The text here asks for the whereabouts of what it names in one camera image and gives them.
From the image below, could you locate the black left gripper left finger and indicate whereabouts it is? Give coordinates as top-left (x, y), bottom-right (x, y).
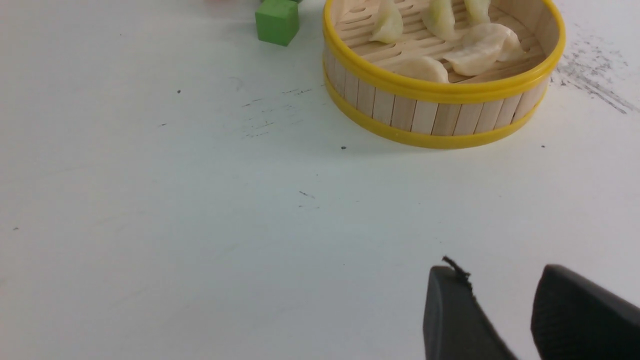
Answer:
top-left (422, 256), bottom-right (517, 360)

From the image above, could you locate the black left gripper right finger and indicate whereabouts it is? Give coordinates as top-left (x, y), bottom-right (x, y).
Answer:
top-left (530, 264), bottom-right (640, 360)

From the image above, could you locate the white dumpling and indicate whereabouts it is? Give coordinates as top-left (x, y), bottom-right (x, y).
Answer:
top-left (462, 23), bottom-right (527, 62)
top-left (395, 55), bottom-right (450, 84)
top-left (443, 35), bottom-right (505, 77)

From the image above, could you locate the pale green dumpling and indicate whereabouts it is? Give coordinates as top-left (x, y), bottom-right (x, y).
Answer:
top-left (464, 0), bottom-right (491, 27)
top-left (422, 0), bottom-right (459, 41)
top-left (368, 0), bottom-right (403, 44)

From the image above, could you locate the yellow-rimmed bamboo steamer tray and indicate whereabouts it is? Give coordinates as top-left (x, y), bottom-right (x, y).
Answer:
top-left (322, 0), bottom-right (566, 150)

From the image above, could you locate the green foam cube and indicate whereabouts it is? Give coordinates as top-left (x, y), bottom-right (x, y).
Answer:
top-left (254, 0), bottom-right (300, 47)

